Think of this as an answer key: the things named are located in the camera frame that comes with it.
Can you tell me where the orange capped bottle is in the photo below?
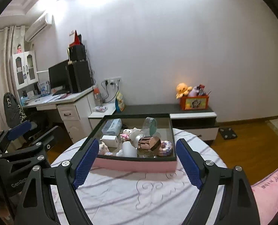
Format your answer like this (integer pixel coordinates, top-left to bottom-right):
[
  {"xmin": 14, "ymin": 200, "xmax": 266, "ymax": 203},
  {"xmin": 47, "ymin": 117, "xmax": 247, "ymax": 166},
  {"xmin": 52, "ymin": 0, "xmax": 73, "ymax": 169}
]
[{"xmin": 93, "ymin": 87, "xmax": 103, "ymax": 107}]

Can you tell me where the white hair dryer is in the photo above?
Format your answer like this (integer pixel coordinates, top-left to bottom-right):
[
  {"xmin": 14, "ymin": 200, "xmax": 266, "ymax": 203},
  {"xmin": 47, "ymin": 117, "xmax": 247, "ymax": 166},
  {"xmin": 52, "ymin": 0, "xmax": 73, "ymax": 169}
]
[{"xmin": 116, "ymin": 141, "xmax": 137, "ymax": 158}]

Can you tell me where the red triangular flag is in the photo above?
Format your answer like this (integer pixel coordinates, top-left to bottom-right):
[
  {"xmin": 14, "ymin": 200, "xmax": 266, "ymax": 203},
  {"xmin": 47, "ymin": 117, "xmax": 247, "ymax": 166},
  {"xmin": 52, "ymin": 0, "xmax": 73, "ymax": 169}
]
[{"xmin": 69, "ymin": 30, "xmax": 81, "ymax": 47}]

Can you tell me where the yellow blue snack bag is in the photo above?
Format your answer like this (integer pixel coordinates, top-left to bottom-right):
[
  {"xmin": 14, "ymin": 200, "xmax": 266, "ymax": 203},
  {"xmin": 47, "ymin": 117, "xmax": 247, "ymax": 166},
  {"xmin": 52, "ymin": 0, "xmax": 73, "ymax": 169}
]
[{"xmin": 115, "ymin": 91, "xmax": 125, "ymax": 113}]

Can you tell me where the yellow octopus plush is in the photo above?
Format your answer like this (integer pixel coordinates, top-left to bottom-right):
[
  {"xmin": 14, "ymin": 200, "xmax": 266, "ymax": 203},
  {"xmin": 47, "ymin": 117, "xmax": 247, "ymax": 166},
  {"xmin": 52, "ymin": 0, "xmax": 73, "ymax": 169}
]
[{"xmin": 176, "ymin": 83, "xmax": 193, "ymax": 99}]

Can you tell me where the white desk with drawers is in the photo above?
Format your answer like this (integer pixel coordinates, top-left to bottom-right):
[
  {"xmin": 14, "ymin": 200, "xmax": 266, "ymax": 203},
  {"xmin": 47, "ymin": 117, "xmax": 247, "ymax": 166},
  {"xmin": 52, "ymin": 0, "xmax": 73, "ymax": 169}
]
[{"xmin": 23, "ymin": 87, "xmax": 94, "ymax": 143}]

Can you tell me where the clear teal cup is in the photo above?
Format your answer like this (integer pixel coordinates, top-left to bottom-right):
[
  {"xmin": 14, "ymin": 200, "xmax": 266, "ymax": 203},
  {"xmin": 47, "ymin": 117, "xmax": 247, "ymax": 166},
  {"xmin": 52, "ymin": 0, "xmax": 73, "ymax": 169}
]
[{"xmin": 142, "ymin": 117, "xmax": 157, "ymax": 136}]

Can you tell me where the white power adapter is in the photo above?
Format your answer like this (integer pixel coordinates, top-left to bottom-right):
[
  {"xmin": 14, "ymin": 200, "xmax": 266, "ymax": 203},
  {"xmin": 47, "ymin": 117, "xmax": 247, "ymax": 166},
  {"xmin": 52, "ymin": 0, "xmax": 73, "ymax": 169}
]
[{"xmin": 101, "ymin": 135, "xmax": 119, "ymax": 148}]

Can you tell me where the rose gold round jar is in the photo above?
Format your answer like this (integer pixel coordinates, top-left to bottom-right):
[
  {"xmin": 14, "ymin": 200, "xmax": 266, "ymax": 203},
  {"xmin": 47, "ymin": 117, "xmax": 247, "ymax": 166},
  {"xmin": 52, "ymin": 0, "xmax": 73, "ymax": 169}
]
[{"xmin": 138, "ymin": 136, "xmax": 161, "ymax": 151}]

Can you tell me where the pink white kitty figure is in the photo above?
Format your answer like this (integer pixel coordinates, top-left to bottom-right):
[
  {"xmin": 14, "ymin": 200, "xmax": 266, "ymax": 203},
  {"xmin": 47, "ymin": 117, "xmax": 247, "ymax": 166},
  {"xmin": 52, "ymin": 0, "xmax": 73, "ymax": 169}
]
[{"xmin": 120, "ymin": 128, "xmax": 133, "ymax": 142}]

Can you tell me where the pink doll figure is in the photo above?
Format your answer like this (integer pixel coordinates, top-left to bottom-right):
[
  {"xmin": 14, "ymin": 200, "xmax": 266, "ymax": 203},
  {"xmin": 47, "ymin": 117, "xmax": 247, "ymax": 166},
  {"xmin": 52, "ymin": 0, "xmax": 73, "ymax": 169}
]
[{"xmin": 16, "ymin": 44, "xmax": 23, "ymax": 54}]

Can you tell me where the beige curtain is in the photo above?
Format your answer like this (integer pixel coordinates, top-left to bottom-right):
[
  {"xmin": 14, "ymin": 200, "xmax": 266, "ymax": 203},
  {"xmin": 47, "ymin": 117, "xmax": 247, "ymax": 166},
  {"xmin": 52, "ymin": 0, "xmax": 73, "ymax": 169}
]
[{"xmin": 0, "ymin": 25, "xmax": 26, "ymax": 131}]

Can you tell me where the wall power socket strip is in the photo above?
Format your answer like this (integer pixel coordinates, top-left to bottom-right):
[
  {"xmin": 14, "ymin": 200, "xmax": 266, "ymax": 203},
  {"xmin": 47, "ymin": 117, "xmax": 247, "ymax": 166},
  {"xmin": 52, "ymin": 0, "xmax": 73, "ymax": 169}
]
[{"xmin": 104, "ymin": 77, "xmax": 122, "ymax": 84}]

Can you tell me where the white air conditioner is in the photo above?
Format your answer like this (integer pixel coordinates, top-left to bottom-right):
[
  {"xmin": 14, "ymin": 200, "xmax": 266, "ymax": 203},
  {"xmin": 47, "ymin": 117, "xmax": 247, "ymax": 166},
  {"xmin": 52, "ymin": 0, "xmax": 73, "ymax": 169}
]
[{"xmin": 25, "ymin": 13, "xmax": 53, "ymax": 42}]

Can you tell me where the white wall cabinet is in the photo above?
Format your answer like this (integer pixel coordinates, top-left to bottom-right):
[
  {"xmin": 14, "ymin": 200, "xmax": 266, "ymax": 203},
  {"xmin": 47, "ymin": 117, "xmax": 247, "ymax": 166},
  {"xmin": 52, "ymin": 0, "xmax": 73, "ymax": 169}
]
[{"xmin": 11, "ymin": 51, "xmax": 38, "ymax": 90}]

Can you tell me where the black computer tower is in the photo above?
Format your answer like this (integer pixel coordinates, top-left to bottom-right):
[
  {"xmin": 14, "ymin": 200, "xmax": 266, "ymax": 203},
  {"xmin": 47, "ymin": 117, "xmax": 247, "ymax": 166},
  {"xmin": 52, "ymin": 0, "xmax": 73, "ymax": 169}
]
[{"xmin": 66, "ymin": 60, "xmax": 93, "ymax": 93}]

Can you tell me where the pink bedding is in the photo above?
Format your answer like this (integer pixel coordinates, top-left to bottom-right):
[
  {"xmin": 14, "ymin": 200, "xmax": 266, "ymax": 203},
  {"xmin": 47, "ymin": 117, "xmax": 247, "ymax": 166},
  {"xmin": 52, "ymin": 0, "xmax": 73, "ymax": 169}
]
[{"xmin": 251, "ymin": 169, "xmax": 278, "ymax": 224}]

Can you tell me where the black speaker box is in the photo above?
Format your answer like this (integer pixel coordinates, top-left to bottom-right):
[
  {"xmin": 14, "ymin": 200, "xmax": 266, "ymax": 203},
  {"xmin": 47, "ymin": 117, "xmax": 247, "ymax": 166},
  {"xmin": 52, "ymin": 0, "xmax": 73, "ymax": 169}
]
[{"xmin": 68, "ymin": 44, "xmax": 87, "ymax": 62}]

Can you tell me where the black office chair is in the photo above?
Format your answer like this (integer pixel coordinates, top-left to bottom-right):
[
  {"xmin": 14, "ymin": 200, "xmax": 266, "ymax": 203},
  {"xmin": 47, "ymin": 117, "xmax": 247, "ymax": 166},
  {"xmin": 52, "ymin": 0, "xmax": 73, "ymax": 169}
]
[{"xmin": 3, "ymin": 92, "xmax": 58, "ymax": 146}]

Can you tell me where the black white low cabinet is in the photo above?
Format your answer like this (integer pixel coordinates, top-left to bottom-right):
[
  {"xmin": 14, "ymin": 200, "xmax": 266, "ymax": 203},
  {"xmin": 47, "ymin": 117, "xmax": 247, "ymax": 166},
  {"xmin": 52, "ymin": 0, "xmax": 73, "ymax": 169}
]
[{"xmin": 89, "ymin": 104, "xmax": 219, "ymax": 145}]

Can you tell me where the black computer monitor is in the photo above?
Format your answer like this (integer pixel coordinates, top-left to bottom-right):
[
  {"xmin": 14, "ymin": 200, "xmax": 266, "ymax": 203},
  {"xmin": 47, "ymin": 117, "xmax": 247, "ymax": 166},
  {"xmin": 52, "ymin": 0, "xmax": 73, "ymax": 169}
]
[{"xmin": 48, "ymin": 60, "xmax": 70, "ymax": 95}]

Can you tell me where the clear glass perfume bottle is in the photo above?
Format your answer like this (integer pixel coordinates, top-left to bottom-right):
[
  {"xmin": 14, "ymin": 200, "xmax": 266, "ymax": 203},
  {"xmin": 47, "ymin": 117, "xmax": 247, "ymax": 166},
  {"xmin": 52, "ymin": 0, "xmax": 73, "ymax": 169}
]
[{"xmin": 137, "ymin": 149, "xmax": 157, "ymax": 158}]

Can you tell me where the pink black storage tray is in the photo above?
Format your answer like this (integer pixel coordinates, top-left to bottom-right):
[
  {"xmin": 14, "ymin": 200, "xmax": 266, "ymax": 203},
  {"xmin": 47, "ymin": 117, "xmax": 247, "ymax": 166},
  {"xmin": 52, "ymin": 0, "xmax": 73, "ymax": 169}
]
[{"xmin": 89, "ymin": 114, "xmax": 177, "ymax": 173}]

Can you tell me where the pink patterned cube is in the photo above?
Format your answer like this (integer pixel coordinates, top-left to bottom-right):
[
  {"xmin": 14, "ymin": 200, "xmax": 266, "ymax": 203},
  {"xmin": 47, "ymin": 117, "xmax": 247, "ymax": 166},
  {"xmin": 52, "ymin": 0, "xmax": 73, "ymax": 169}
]
[{"xmin": 157, "ymin": 141, "xmax": 173, "ymax": 157}]

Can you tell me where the pink plush toy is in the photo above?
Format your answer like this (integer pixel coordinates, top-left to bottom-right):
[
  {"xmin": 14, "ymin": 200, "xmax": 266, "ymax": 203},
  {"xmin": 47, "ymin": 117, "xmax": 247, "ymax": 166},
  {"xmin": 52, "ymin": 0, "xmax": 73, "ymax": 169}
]
[{"xmin": 188, "ymin": 86, "xmax": 199, "ymax": 98}]

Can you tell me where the tissue pack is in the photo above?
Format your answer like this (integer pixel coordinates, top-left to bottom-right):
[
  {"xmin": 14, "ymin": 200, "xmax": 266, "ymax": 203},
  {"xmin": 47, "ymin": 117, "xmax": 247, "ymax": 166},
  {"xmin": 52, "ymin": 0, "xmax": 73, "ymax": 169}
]
[{"xmin": 102, "ymin": 118, "xmax": 122, "ymax": 136}]

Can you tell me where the white plush toy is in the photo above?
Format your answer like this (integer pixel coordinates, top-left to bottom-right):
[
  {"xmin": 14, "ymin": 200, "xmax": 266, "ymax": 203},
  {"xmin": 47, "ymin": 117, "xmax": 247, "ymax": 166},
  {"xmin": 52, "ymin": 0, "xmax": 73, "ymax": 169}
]
[{"xmin": 129, "ymin": 128, "xmax": 142, "ymax": 137}]

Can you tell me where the black bathroom scale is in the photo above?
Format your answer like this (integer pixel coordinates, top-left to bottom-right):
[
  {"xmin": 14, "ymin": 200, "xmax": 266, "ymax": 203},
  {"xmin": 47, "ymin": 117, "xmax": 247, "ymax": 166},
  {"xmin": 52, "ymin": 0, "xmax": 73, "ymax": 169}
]
[{"xmin": 218, "ymin": 127, "xmax": 237, "ymax": 140}]

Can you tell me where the orange toy box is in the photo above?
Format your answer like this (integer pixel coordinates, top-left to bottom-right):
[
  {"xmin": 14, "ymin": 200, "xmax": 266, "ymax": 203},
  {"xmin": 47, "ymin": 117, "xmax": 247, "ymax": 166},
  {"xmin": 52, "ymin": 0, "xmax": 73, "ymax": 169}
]
[{"xmin": 180, "ymin": 95, "xmax": 209, "ymax": 110}]

